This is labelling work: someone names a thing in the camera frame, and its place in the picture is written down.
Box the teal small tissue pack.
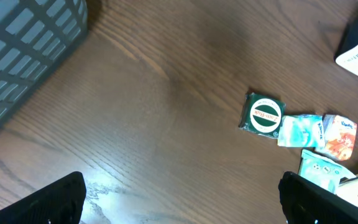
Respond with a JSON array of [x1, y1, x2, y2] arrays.
[[277, 114, 325, 147]]

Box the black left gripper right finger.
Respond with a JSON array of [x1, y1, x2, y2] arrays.
[[278, 171, 358, 224]]

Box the teal long snack packet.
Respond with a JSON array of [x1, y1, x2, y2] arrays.
[[298, 149, 356, 194]]

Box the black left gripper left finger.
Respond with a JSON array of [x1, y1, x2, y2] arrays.
[[0, 171, 86, 224]]

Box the green round-logo box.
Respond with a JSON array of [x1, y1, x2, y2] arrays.
[[239, 93, 286, 139]]

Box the grey plastic mesh basket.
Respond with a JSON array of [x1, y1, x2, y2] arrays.
[[0, 0, 88, 128]]

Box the orange small tissue pack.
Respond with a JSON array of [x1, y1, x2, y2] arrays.
[[315, 114, 357, 161]]

